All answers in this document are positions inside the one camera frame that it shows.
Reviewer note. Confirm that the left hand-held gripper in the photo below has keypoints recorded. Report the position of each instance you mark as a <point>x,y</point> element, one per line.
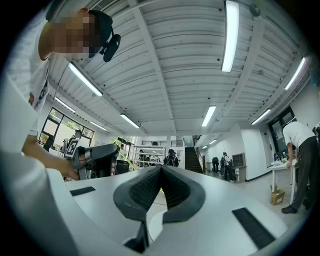
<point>80,162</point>

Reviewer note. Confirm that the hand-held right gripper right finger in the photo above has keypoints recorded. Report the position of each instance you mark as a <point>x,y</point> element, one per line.
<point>192,197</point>

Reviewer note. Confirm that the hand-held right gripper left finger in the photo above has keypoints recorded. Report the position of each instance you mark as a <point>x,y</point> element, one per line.
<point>130,197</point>

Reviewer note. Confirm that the person's left forearm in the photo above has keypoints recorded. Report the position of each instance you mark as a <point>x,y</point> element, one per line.
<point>42,153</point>

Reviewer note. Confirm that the black office chair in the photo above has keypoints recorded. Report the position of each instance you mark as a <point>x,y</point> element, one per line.
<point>125,167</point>

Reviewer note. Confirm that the long ceiling light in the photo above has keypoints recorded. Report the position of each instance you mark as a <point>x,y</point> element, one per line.
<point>230,35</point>
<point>85,78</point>
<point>209,115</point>
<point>295,73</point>
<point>98,125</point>
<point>129,120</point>
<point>64,104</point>
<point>261,116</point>

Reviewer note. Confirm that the dark staircase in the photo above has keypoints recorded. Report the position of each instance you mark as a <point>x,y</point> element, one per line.
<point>193,160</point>

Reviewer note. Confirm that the white metal shelving rack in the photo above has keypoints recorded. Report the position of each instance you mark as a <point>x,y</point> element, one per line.
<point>150,152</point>

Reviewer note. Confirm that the black framed window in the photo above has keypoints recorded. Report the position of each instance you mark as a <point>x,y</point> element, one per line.
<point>57,125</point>

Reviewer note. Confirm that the grey cabinet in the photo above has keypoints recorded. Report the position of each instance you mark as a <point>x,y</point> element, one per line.
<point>239,166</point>

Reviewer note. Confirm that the cardboard box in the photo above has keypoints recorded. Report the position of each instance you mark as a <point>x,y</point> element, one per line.
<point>278,196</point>

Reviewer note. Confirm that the white table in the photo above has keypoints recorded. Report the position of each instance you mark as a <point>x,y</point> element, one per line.
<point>282,166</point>

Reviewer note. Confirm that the dark glass door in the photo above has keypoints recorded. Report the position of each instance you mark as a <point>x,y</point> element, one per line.
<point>280,135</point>

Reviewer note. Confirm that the person's white t-shirt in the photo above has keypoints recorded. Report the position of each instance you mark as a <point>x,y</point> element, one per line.
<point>27,75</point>

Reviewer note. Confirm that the person's head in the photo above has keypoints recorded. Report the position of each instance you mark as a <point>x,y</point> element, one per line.
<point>67,35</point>

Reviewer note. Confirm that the black head camera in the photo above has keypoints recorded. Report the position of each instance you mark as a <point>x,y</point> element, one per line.
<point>112,47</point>

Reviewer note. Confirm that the dark ceiling dome camera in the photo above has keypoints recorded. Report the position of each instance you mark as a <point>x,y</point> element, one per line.
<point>255,10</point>

